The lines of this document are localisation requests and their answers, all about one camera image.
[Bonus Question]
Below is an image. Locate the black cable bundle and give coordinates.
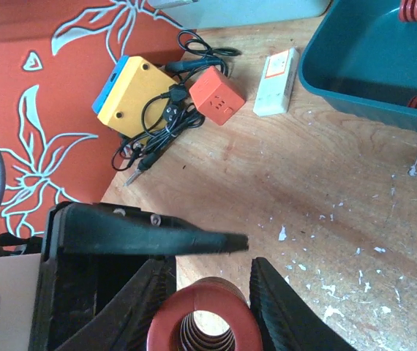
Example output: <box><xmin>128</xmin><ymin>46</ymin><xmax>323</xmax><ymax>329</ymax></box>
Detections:
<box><xmin>111</xmin><ymin>29</ymin><xmax>242</xmax><ymax>189</ymax></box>

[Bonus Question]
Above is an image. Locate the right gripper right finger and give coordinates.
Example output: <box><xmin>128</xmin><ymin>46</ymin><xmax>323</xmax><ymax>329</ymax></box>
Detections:
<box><xmin>249</xmin><ymin>257</ymin><xmax>354</xmax><ymax>351</ymax></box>

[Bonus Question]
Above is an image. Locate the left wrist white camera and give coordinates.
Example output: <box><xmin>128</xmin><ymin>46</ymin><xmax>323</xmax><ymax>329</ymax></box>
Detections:
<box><xmin>0</xmin><ymin>254</ymin><xmax>40</xmax><ymax>350</ymax></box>

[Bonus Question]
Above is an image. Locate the yellow soldering station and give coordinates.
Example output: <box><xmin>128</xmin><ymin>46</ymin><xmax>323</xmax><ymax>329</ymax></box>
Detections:
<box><xmin>96</xmin><ymin>56</ymin><xmax>176</xmax><ymax>137</ymax></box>

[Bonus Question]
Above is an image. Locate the grey plastic toolbox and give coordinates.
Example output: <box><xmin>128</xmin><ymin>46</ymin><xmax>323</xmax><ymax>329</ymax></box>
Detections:
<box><xmin>148</xmin><ymin>0</ymin><xmax>331</xmax><ymax>29</ymax></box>

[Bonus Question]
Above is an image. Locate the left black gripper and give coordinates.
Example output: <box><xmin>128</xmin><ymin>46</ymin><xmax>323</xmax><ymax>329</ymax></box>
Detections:
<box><xmin>29</xmin><ymin>202</ymin><xmax>249</xmax><ymax>350</ymax></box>

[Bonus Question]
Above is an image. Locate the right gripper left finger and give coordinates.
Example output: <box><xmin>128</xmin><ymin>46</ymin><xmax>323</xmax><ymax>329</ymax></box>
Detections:
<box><xmin>56</xmin><ymin>257</ymin><xmax>176</xmax><ymax>350</ymax></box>

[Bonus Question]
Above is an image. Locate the red small block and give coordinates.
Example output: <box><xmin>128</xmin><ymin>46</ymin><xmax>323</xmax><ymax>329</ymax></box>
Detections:
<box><xmin>189</xmin><ymin>67</ymin><xmax>246</xmax><ymax>126</ymax></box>

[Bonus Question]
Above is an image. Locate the small grey metal plate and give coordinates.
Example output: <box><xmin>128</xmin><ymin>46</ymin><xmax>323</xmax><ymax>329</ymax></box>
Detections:
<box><xmin>253</xmin><ymin>48</ymin><xmax>300</xmax><ymax>117</ymax></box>

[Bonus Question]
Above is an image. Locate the teal plastic tray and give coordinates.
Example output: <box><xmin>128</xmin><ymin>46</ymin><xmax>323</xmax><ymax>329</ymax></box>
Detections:
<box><xmin>298</xmin><ymin>1</ymin><xmax>417</xmax><ymax>132</ymax></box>

